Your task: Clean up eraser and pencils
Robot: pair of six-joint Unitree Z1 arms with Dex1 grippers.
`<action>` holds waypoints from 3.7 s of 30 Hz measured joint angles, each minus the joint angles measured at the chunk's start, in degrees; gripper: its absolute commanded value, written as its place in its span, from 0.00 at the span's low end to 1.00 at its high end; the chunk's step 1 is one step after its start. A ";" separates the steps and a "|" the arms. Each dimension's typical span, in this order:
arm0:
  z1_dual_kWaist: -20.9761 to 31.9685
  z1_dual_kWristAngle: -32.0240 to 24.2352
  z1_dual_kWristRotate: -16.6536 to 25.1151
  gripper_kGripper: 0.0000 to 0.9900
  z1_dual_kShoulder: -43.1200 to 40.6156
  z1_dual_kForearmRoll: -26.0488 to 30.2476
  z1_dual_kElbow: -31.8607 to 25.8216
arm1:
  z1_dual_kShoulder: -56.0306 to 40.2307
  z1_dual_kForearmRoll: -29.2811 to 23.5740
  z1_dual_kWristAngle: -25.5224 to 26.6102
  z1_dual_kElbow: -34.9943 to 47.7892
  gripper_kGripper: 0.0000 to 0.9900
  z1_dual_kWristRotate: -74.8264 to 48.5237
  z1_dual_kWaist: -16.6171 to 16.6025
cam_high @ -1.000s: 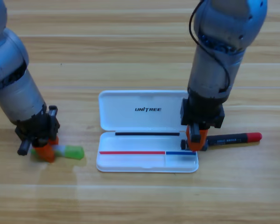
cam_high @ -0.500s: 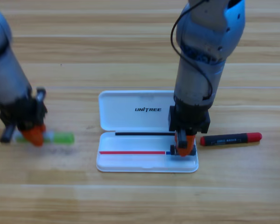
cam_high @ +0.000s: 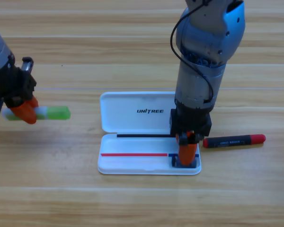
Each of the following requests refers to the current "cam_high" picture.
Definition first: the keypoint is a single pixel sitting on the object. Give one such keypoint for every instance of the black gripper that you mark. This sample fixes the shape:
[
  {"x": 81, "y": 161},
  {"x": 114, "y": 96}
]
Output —
[
  {"x": 191, "y": 120},
  {"x": 14, "y": 82}
]

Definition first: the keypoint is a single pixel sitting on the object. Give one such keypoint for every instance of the black and blue eraser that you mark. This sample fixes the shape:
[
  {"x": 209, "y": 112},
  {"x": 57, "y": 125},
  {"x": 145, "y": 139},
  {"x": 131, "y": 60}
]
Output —
[{"x": 175, "y": 163}]

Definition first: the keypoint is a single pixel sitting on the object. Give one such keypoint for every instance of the green and white marker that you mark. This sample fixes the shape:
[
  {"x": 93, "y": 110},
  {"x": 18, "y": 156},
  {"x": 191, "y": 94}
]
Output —
[{"x": 56, "y": 113}]

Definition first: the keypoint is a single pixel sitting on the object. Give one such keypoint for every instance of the red and black marker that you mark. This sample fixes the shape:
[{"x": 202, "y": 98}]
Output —
[{"x": 229, "y": 142}]

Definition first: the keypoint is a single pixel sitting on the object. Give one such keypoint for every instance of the white Unitree pencil case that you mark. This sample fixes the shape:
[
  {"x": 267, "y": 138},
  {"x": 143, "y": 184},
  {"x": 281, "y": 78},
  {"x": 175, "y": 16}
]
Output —
[{"x": 137, "y": 123}]

